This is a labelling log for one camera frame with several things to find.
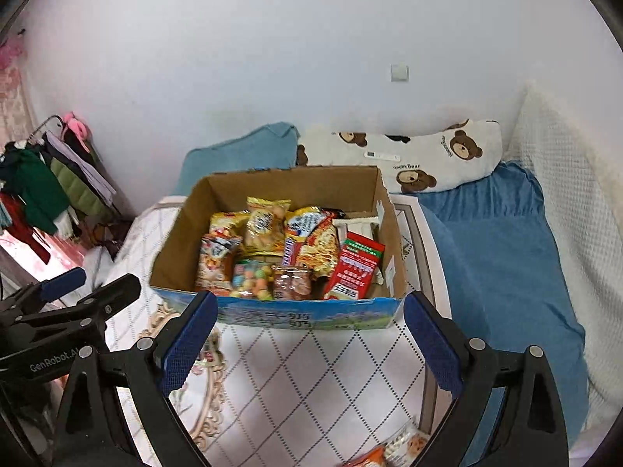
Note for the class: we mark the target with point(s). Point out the red white snack packet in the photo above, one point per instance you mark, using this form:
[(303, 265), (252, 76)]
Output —
[(358, 258)]

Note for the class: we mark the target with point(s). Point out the bear print pillow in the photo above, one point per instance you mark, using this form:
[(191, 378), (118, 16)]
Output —
[(465, 152)]

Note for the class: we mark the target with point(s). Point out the colourful candy ball bag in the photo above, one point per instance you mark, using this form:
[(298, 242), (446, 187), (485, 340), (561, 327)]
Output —
[(252, 279)]

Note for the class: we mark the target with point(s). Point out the clothes rack with clothes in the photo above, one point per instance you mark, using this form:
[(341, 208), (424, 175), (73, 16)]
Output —
[(50, 187)]

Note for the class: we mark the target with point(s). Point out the white wall switch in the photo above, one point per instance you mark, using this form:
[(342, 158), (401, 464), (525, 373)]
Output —
[(399, 72)]

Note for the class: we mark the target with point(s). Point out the white remote on pillow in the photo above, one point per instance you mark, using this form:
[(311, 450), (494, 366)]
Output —
[(384, 157)]

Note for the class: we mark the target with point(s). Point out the teal pillow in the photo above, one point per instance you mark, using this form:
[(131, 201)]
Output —
[(272, 146)]

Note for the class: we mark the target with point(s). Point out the white floral quilt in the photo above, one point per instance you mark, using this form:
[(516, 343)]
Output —
[(270, 397)]

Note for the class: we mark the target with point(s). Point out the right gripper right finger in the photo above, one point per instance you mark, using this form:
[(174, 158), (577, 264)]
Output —
[(529, 429)]

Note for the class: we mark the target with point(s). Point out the Sedaap instant noodle packet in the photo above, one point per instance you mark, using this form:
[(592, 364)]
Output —
[(311, 241)]

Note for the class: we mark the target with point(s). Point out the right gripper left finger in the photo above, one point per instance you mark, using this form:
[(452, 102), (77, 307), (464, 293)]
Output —
[(91, 429)]

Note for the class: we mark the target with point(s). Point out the white wafer packet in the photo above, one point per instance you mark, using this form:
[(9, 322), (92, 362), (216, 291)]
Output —
[(364, 226)]

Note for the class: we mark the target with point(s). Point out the blue bed sheet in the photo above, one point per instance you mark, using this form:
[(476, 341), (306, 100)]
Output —
[(504, 276)]

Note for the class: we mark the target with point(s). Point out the white knitted blanket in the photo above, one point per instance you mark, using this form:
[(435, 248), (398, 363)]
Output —
[(583, 204)]

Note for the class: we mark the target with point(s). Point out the cardboard milk box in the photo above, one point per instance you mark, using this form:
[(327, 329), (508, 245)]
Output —
[(352, 192)]

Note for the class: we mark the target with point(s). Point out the orange panda snack bag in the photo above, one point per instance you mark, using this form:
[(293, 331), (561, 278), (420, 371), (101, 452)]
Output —
[(372, 458), (216, 262)]

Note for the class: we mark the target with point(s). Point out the brown cake packet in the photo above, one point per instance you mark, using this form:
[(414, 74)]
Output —
[(291, 283)]

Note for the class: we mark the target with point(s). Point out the yellow panda snack bag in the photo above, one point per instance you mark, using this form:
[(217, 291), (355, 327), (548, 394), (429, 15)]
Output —
[(229, 224)]

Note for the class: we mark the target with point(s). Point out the clear bear biscuit bag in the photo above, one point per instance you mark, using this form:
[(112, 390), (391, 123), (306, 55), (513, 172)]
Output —
[(403, 448)]

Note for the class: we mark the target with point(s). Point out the yellow rice cracker bag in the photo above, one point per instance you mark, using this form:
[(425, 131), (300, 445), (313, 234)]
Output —
[(264, 234)]

